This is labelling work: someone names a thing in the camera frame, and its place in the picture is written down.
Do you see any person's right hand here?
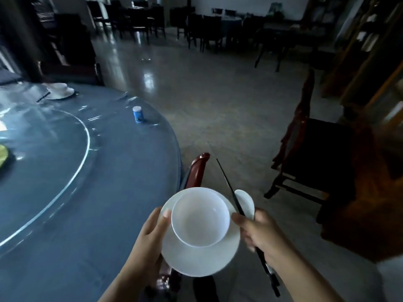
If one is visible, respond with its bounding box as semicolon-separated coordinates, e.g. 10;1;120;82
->
231;208;295;268

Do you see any person's left hand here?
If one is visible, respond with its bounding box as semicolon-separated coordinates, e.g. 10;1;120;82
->
121;206;172;286

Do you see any white ceramic spoon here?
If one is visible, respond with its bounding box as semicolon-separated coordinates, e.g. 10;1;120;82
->
234;189;256;221

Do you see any white ceramic plate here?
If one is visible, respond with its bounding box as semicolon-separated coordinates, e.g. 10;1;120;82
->
160;187;241;278
44;87;76;100

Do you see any white ceramic bowl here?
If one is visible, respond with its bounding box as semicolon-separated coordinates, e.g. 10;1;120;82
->
171;187;231;248
46;83;68;95

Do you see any person's right forearm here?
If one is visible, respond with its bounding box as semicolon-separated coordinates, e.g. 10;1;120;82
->
274;248;345;302

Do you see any round table with blue cloth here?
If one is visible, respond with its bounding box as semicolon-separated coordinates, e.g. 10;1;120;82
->
0;81;183;302

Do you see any person's black shoe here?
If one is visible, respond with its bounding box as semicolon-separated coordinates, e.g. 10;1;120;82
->
192;275;220;302

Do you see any glass lazy susan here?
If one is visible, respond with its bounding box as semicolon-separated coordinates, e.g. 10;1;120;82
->
0;107;91;249

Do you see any dark wooden chair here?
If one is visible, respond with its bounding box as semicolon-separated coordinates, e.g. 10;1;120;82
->
31;12;105;87
151;152;211;302
264;68;358;224

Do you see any clear plastic table cover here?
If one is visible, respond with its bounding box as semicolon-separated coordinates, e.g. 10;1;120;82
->
0;81;183;302

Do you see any gold turntable base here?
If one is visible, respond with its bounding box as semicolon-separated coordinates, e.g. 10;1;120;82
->
0;143;10;170

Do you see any wooden display cabinet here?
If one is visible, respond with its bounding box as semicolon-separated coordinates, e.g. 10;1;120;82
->
318;0;403;265

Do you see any group of dark dining chairs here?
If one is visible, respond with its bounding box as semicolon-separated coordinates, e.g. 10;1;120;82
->
86;0;315;73

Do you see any background blue clothed table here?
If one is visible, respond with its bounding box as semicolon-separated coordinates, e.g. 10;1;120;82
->
217;15;246;38

